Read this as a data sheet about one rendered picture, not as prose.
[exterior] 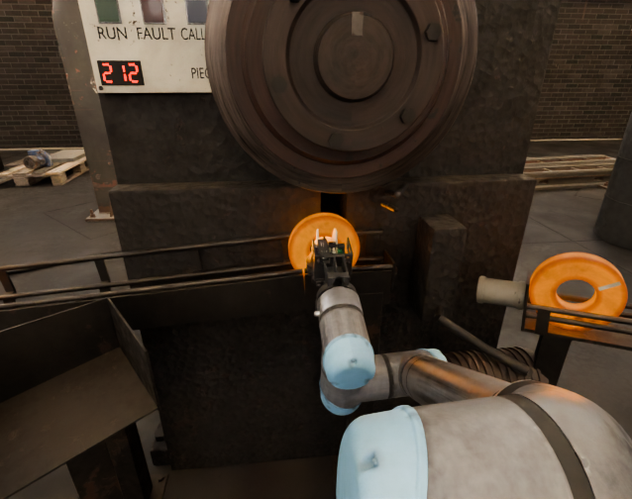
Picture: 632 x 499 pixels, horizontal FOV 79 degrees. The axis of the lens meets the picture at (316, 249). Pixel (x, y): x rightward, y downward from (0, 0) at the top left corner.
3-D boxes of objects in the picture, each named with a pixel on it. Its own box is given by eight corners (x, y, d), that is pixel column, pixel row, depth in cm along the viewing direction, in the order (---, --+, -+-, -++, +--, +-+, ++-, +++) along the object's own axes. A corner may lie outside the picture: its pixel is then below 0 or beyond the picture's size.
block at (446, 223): (405, 300, 100) (416, 212, 90) (436, 298, 100) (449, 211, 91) (420, 324, 90) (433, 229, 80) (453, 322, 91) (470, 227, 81)
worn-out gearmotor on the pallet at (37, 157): (43, 163, 454) (38, 145, 445) (64, 163, 456) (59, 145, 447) (23, 171, 417) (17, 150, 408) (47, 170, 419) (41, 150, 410)
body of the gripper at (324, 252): (350, 235, 74) (361, 277, 65) (346, 268, 79) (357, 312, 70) (310, 237, 73) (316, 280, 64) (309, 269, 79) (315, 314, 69)
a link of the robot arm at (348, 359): (324, 396, 58) (326, 363, 53) (316, 338, 67) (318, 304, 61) (374, 392, 59) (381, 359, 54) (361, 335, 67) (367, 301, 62)
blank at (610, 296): (551, 331, 82) (552, 339, 79) (515, 268, 80) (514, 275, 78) (640, 309, 72) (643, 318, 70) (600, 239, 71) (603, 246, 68)
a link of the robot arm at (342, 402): (384, 413, 68) (394, 378, 61) (322, 422, 66) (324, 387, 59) (372, 374, 74) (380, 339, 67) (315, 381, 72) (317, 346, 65)
